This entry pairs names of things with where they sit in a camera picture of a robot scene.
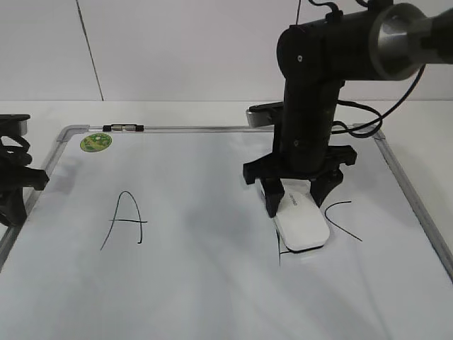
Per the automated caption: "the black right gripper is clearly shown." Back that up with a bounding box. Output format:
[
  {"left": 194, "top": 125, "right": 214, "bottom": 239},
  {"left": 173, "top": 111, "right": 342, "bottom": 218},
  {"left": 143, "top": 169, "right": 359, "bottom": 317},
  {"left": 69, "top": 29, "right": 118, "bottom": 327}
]
[{"left": 243, "top": 145, "right": 356, "bottom": 217}]

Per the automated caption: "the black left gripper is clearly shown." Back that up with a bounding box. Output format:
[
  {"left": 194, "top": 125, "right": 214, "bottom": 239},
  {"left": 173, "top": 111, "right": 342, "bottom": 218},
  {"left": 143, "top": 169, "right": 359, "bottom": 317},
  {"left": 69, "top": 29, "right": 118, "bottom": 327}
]
[{"left": 1, "top": 136, "right": 49, "bottom": 227}]

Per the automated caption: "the white board eraser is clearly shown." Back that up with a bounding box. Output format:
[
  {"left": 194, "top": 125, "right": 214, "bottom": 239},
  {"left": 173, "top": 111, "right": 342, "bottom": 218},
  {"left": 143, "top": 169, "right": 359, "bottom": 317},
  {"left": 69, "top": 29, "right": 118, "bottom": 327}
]
[{"left": 273, "top": 179, "right": 331, "bottom": 254}]

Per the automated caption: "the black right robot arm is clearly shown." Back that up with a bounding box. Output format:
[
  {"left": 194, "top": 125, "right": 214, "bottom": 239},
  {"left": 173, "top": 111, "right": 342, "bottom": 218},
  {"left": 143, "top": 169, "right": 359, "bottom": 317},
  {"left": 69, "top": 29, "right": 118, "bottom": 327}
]
[{"left": 243, "top": 1, "right": 452, "bottom": 217}]

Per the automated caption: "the round green magnet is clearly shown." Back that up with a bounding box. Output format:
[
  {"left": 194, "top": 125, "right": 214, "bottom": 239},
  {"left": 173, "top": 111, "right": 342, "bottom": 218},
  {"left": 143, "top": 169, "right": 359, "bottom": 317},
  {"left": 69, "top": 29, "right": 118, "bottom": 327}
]
[{"left": 80, "top": 133, "right": 112, "bottom": 153}]

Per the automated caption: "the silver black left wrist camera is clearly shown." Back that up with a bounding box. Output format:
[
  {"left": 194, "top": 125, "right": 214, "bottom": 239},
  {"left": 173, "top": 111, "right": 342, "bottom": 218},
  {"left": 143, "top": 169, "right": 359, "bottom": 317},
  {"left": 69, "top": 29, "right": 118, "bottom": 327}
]
[{"left": 0, "top": 114, "right": 30, "bottom": 136}]

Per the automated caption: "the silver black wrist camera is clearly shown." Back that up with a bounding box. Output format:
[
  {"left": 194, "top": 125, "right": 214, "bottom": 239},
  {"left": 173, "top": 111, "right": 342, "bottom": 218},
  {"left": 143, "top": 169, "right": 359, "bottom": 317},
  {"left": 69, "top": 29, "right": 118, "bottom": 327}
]
[
  {"left": 246, "top": 101, "right": 284, "bottom": 128},
  {"left": 0, "top": 114, "right": 30, "bottom": 136}
]

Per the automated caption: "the white board with grey frame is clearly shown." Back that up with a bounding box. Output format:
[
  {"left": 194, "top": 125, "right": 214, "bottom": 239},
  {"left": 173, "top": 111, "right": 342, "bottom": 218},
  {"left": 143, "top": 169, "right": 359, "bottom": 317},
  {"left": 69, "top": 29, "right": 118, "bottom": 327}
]
[{"left": 1, "top": 125, "right": 452, "bottom": 339}]

